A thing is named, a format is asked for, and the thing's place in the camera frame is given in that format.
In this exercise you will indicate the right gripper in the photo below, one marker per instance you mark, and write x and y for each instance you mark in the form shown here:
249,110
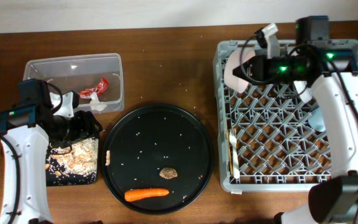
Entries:
257,65

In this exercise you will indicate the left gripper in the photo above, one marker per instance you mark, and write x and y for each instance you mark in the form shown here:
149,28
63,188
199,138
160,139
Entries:
86,121

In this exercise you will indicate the pink bowl with food scraps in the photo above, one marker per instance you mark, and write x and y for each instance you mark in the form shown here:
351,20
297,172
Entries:
234,60

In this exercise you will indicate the white tissue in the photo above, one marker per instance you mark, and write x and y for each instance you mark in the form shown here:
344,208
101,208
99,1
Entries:
95,104

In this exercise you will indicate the red snack wrapper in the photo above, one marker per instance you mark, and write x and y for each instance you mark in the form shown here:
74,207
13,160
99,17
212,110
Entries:
99,89

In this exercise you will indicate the wooden chopstick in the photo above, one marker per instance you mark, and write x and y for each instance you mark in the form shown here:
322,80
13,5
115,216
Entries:
229,150

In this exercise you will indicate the orange carrot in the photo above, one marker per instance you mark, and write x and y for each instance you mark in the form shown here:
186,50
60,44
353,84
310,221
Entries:
139,194

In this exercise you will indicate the blue cup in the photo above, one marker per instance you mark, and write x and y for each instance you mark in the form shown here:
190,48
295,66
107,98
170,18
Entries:
316,120

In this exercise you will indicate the brown food lump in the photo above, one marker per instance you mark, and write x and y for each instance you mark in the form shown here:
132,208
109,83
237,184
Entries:
168,173

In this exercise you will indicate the grey plate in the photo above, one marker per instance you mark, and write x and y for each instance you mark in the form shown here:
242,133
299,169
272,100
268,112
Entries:
303,90

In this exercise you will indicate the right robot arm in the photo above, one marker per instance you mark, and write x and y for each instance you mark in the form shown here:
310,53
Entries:
332,76

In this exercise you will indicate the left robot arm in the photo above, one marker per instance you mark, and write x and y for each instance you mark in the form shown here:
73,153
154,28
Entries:
46,142

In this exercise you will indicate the grey dishwasher rack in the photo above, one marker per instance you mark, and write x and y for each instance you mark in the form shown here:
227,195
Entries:
277,149

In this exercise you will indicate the pile of food scraps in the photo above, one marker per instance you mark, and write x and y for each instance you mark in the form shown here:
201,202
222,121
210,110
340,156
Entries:
78,160

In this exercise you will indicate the black rectangular tray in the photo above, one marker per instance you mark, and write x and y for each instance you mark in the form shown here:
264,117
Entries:
52,180

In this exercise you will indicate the small beige food piece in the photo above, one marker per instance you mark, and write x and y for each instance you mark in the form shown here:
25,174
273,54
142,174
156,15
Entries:
108,158

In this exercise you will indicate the clear plastic bin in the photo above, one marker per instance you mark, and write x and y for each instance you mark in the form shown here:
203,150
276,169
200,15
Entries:
77,73

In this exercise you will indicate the round black serving tray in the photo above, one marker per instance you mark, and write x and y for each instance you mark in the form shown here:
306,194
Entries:
145,141

